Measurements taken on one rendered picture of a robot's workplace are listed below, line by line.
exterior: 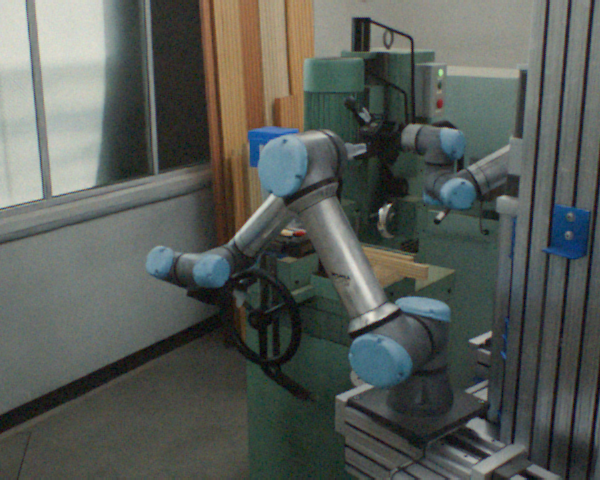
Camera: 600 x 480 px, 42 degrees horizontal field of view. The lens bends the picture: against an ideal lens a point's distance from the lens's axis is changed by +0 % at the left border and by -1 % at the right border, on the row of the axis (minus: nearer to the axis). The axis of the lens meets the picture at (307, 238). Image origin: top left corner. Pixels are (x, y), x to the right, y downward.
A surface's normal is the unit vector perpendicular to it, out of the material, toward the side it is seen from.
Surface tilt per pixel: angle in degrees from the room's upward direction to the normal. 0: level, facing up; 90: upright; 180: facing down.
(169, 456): 0
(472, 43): 90
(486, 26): 90
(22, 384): 90
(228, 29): 87
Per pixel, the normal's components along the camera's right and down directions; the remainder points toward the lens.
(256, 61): 0.83, 0.10
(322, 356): -0.62, 0.22
